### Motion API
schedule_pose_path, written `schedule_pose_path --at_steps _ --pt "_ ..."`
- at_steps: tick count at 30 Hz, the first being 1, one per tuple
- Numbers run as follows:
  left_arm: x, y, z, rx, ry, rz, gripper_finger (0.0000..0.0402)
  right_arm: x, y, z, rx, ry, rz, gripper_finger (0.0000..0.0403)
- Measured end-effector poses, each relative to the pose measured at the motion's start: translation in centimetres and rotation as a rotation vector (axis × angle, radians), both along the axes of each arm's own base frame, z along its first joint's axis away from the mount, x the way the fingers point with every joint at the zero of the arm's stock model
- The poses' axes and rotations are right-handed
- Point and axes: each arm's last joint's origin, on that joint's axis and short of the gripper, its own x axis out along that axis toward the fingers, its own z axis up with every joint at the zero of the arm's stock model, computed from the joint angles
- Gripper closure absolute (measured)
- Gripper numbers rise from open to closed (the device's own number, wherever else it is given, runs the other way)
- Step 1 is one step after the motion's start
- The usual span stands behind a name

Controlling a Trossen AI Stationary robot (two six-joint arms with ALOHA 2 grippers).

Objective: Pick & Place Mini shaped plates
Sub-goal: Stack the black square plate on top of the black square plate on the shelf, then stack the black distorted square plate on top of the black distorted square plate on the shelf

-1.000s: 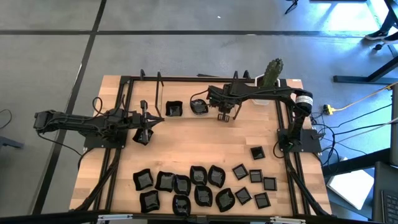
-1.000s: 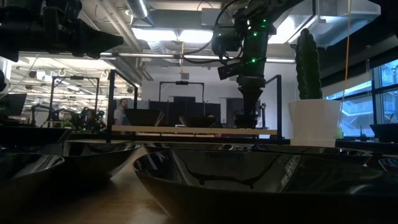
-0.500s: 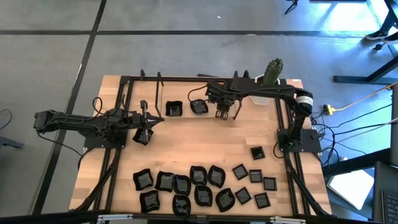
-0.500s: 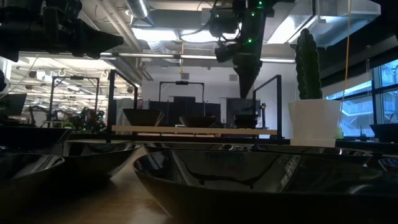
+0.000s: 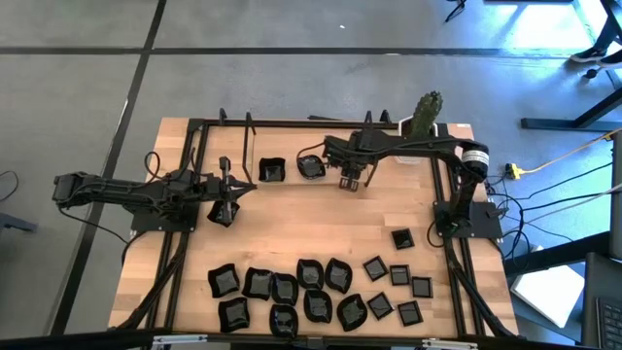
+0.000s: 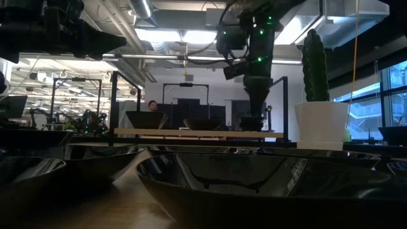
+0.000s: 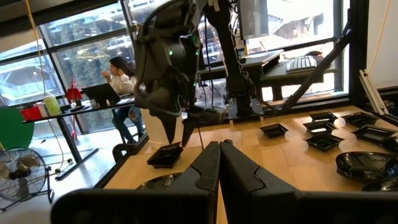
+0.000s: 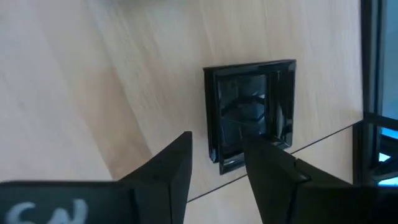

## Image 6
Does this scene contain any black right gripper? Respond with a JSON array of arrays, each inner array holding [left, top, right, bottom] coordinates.
[[223, 28, 275, 117]]

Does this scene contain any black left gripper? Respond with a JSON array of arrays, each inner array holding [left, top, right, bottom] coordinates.
[[43, 9, 127, 61]]

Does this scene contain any black bowls rack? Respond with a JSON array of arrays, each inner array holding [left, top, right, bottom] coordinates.
[[238, 116, 265, 132]]

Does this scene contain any dark cabinet panel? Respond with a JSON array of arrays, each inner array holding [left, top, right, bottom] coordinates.
[[231, 100, 268, 131]]

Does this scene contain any green cactus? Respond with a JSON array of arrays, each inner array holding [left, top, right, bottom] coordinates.
[[301, 28, 331, 102]]

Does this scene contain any bright ceiling light panel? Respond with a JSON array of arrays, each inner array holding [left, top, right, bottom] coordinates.
[[135, 27, 223, 45]]

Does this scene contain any black partition panel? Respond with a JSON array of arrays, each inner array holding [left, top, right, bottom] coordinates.
[[151, 97, 227, 130]]

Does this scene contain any white hexagonal plant pot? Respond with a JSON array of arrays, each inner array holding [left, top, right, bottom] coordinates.
[[294, 101, 350, 152]]

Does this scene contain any yellow ceiling pendant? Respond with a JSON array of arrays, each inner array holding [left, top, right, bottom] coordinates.
[[183, 41, 190, 76]]

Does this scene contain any black background robot station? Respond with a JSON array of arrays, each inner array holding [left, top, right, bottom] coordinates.
[[30, 106, 111, 134]]

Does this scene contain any grey ceiling box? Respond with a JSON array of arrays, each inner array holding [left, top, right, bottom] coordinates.
[[205, 8, 223, 28]]

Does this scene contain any dark computer monitor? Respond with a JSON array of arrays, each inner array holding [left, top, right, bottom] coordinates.
[[0, 95, 29, 120]]

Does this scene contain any large glass window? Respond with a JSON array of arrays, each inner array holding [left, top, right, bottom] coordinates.
[[329, 60, 407, 142]]

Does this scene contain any small black square plate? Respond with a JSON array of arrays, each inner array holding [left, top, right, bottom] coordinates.
[[377, 126, 407, 147]]

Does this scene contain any black camera stand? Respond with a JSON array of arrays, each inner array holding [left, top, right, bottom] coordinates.
[[266, 104, 273, 132]]

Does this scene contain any black robot cell frame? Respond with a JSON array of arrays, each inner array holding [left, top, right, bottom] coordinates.
[[50, 77, 103, 130], [162, 82, 210, 128]]

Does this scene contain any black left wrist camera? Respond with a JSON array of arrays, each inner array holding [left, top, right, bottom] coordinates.
[[47, 0, 85, 20]]

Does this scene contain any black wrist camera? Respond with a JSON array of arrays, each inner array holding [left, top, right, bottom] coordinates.
[[216, 24, 249, 55], [47, 0, 85, 20]]

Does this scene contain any wooden shelf with black frame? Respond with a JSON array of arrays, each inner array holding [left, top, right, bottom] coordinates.
[[109, 70, 290, 153]]

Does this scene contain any silver round ventilation duct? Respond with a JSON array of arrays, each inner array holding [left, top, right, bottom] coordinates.
[[128, 0, 154, 20]]

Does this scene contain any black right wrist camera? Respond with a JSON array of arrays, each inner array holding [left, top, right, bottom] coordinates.
[[216, 24, 249, 55]]

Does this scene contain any large rectangular air duct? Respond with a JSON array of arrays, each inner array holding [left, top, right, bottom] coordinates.
[[273, 0, 390, 49]]

